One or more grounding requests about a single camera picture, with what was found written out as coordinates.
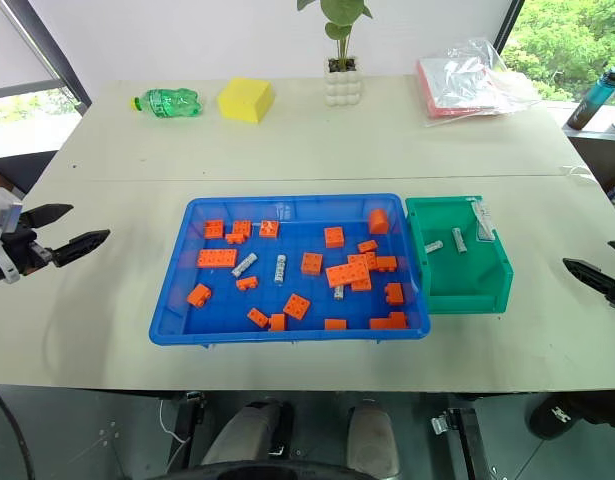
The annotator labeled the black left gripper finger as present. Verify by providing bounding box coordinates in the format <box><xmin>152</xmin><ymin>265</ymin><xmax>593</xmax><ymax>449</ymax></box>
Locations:
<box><xmin>23</xmin><ymin>202</ymin><xmax>75</xmax><ymax>232</ymax></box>
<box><xmin>50</xmin><ymin>228</ymin><xmax>112</xmax><ymax>268</ymax></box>

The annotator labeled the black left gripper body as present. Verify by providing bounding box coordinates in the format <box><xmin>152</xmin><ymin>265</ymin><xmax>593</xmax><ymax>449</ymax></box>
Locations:
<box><xmin>1</xmin><ymin>212</ymin><xmax>56</xmax><ymax>277</ymax></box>

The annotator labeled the green plastic bin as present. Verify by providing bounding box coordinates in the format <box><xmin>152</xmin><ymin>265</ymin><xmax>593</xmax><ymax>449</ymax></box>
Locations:
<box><xmin>404</xmin><ymin>195</ymin><xmax>515</xmax><ymax>315</ymax></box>

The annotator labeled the black shoe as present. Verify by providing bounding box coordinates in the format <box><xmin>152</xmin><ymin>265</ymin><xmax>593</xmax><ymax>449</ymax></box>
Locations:
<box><xmin>528</xmin><ymin>388</ymin><xmax>615</xmax><ymax>442</ymax></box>

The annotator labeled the teal water bottle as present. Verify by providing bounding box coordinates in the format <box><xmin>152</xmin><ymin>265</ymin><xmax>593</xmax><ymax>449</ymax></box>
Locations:
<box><xmin>565</xmin><ymin>66</ymin><xmax>615</xmax><ymax>132</ymax></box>

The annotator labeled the green plastic bottle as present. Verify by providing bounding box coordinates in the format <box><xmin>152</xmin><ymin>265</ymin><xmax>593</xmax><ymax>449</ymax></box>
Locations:
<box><xmin>131</xmin><ymin>87</ymin><xmax>206</xmax><ymax>121</ymax></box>

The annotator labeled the orange rounded block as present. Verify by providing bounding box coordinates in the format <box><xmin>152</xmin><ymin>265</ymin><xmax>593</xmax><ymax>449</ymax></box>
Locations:
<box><xmin>368</xmin><ymin>208</ymin><xmax>392</xmax><ymax>236</ymax></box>

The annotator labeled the yellow sponge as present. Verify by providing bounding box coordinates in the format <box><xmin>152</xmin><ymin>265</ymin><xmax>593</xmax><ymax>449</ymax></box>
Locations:
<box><xmin>216</xmin><ymin>76</ymin><xmax>275</xmax><ymax>124</ymax></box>

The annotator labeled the clear bag with red folder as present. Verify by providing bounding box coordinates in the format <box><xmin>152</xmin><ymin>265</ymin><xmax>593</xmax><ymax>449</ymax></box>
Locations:
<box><xmin>415</xmin><ymin>38</ymin><xmax>544</xmax><ymax>129</ymax></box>

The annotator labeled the blue plastic tray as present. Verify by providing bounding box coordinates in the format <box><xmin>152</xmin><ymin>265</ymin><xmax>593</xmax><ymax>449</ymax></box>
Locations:
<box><xmin>148</xmin><ymin>192</ymin><xmax>432</xmax><ymax>347</ymax></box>

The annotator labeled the grey rounded leg cover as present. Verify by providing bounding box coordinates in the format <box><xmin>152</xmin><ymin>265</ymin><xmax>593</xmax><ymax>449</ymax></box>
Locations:
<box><xmin>346</xmin><ymin>398</ymin><xmax>402</xmax><ymax>480</ymax></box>
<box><xmin>200</xmin><ymin>399</ymin><xmax>296</xmax><ymax>472</ymax></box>

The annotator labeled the white bubble plant pot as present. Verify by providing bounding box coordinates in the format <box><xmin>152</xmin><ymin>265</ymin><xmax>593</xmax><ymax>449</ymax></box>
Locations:
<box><xmin>323</xmin><ymin>56</ymin><xmax>364</xmax><ymax>108</ymax></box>

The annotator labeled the green leafy plant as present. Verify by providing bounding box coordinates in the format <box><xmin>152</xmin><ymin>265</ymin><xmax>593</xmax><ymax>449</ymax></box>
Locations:
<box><xmin>296</xmin><ymin>0</ymin><xmax>375</xmax><ymax>71</ymax></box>

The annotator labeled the white cable on table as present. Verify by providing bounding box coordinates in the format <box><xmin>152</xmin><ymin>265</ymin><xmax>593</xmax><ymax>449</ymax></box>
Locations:
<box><xmin>560</xmin><ymin>165</ymin><xmax>594</xmax><ymax>185</ymax></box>

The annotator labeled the black cable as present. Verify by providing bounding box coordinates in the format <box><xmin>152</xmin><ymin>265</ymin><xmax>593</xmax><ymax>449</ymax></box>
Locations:
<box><xmin>0</xmin><ymin>381</ymin><xmax>34</xmax><ymax>480</ymax></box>

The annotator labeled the thin white cable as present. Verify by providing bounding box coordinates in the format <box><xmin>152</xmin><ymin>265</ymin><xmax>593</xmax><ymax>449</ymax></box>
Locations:
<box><xmin>158</xmin><ymin>398</ymin><xmax>194</xmax><ymax>472</ymax></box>

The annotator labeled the black table leg bracket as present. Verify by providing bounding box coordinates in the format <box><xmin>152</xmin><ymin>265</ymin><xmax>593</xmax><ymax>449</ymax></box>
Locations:
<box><xmin>430</xmin><ymin>406</ymin><xmax>489</xmax><ymax>480</ymax></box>

